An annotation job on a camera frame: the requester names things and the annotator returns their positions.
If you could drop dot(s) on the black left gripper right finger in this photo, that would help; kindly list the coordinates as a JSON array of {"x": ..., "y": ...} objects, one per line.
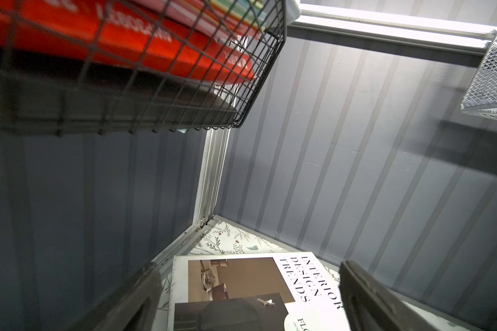
[{"x": 369, "y": 305}]

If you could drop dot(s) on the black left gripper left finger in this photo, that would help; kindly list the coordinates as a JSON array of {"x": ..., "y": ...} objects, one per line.
[{"x": 133, "y": 306}]

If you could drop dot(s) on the interior design trends magazine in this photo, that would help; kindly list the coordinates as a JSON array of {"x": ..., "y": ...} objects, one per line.
[{"x": 270, "y": 291}]

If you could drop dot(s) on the aluminium frame rail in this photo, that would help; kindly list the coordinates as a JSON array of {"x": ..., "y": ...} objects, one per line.
[{"x": 213, "y": 160}]

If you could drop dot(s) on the white mesh wall basket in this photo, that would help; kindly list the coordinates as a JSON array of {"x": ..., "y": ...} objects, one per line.
[{"x": 481, "y": 96}]

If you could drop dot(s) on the black wire wall basket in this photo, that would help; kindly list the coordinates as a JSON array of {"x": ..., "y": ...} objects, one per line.
[{"x": 49, "y": 95}]

